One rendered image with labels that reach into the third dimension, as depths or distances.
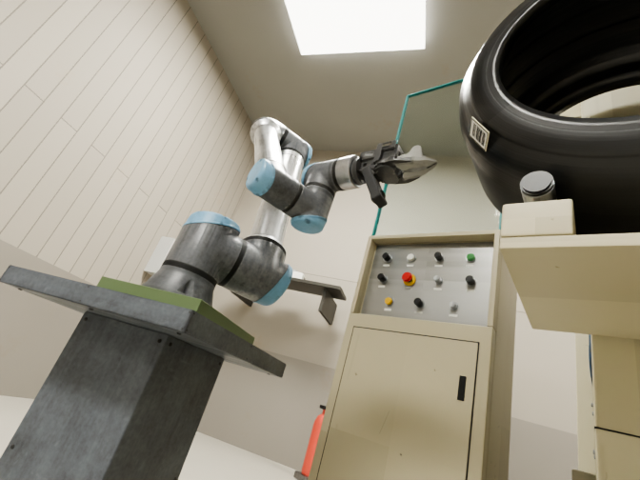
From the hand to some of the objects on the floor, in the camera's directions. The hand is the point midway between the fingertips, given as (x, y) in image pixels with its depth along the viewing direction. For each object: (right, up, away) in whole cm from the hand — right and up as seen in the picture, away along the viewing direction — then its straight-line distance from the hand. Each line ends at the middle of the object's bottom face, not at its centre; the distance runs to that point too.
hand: (430, 165), depth 83 cm
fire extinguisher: (-36, -206, +193) cm, 284 cm away
